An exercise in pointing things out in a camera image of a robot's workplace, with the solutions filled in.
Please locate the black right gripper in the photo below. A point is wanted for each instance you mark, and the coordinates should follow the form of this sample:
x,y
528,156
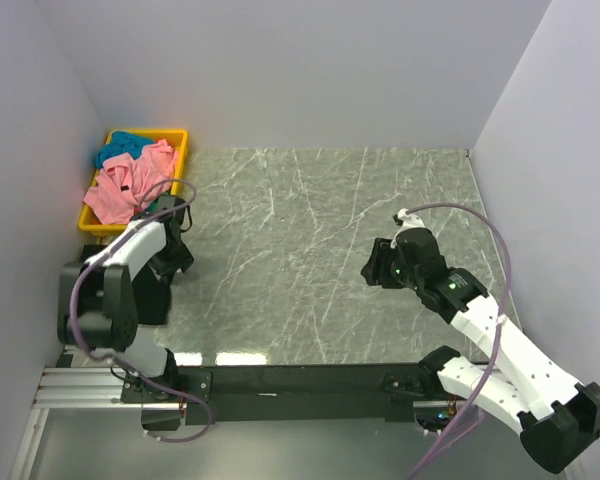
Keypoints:
x,y
375,271

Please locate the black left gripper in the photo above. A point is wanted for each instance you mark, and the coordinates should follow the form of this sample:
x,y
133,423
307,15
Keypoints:
x,y
182,259

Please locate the black t shirt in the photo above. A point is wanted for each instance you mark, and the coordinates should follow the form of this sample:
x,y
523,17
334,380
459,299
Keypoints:
x,y
152,296

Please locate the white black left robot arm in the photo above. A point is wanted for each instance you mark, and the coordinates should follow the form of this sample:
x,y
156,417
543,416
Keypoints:
x,y
110,292

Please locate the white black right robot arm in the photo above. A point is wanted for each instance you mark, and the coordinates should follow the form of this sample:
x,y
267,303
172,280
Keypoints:
x,y
555,415

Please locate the pink t shirt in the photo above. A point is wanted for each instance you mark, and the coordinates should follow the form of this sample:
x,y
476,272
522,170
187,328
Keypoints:
x,y
125,186

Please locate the yellow plastic tray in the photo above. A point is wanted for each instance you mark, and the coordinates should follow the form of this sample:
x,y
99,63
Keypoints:
x,y
176,138

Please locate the teal blue t shirt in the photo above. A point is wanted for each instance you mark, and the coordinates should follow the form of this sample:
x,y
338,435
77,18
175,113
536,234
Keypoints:
x,y
121,142

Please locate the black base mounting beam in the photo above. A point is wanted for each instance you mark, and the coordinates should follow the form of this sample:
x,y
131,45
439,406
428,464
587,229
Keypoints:
x,y
390,392

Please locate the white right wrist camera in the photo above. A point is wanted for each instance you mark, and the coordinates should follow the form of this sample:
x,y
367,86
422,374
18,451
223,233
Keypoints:
x,y
405,220

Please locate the aluminium extrusion rail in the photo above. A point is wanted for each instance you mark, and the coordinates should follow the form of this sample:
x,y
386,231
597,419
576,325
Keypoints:
x,y
77,388

